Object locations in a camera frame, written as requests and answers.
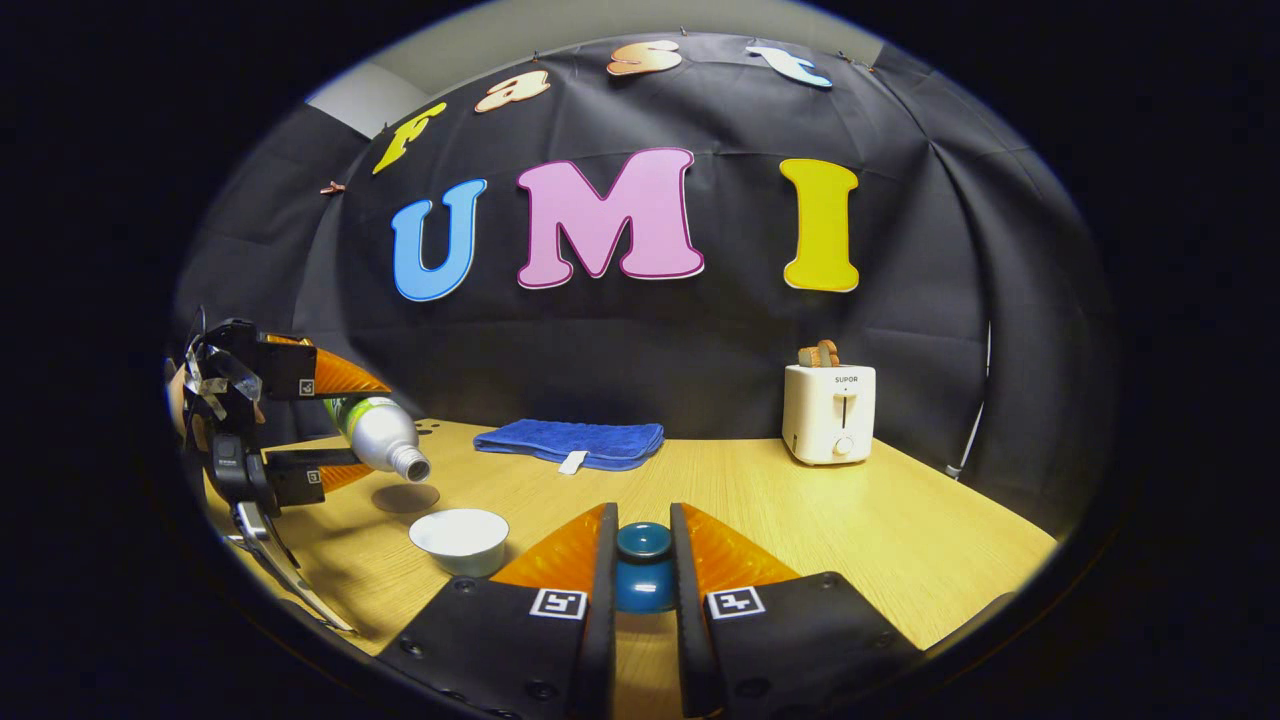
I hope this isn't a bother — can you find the white teacup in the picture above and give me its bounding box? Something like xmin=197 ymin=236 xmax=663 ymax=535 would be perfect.
xmin=408 ymin=508 xmax=511 ymax=578

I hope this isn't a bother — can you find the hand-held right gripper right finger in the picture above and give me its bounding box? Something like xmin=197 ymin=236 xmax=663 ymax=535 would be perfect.
xmin=668 ymin=502 xmax=921 ymax=719

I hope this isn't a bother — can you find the blue folded towel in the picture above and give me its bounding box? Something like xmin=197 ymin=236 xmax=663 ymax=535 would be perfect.
xmin=473 ymin=419 xmax=666 ymax=473

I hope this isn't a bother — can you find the blue teacup lid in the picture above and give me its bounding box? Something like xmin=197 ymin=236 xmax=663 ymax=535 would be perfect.
xmin=612 ymin=522 xmax=679 ymax=614

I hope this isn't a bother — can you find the brown round coaster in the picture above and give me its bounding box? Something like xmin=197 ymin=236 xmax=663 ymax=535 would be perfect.
xmin=372 ymin=484 xmax=441 ymax=515

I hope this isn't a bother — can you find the silver green label water bottle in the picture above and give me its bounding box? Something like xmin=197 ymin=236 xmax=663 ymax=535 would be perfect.
xmin=322 ymin=396 xmax=432 ymax=484

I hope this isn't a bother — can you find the black backdrop cloth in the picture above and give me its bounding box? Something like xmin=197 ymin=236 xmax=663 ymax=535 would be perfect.
xmin=170 ymin=32 xmax=1116 ymax=531

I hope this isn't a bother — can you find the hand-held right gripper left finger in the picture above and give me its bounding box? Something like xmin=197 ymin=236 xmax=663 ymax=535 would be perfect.
xmin=378 ymin=502 xmax=621 ymax=720

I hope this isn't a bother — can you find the white toaster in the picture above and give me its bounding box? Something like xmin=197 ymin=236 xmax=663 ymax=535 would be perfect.
xmin=781 ymin=364 xmax=877 ymax=467

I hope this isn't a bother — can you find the white cable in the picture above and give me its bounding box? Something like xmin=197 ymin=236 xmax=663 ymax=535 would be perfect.
xmin=945 ymin=320 xmax=993 ymax=479

